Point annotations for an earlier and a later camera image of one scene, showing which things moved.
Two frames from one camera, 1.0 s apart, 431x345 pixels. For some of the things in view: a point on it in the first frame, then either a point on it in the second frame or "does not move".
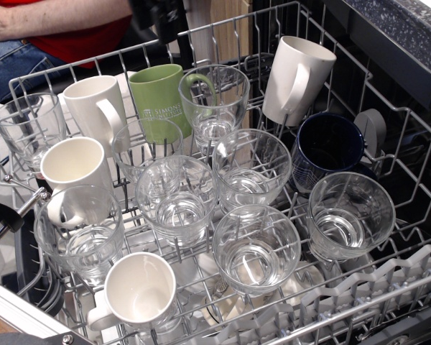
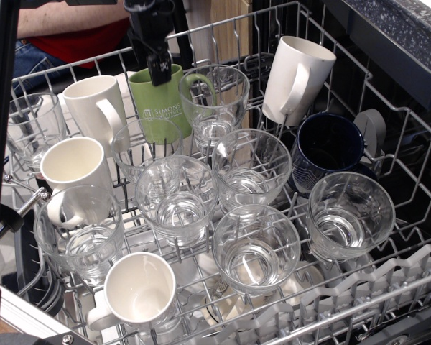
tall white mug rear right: [297, 82] does not move
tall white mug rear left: [96, 108] does not move
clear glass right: [348, 213] does not move
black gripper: [163, 20] -> [151, 23]
